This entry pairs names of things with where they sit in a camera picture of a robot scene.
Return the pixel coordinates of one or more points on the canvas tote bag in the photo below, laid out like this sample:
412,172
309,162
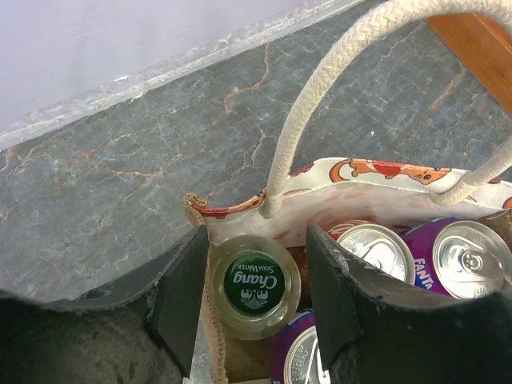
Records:
329,191

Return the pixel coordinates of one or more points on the purple fanta can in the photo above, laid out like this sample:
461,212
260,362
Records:
295,354
459,258

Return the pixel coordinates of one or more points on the purple Fanta can right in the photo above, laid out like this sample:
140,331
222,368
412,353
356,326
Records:
459,258

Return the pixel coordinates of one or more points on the red soda can back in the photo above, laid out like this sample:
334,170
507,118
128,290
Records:
375,244

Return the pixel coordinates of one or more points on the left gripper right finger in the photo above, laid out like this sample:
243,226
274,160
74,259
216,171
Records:
373,328

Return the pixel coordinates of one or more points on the purple Fanta can left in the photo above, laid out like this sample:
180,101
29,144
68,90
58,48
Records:
295,354

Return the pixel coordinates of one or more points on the orange wooden divided tray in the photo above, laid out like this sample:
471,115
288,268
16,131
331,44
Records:
484,48

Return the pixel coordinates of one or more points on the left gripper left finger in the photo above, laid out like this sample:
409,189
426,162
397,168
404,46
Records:
139,328

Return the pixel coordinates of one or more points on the green cap glass soda bottle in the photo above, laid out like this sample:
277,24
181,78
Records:
256,286

